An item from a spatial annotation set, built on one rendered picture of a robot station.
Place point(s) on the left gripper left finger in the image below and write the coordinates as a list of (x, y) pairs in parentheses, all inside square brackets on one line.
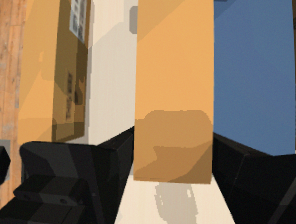
[(105, 166)]

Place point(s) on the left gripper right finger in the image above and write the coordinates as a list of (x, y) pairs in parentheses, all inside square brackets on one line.
[(257, 187)]

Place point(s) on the blue flat platform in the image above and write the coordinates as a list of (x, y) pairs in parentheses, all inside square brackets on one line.
[(254, 74)]

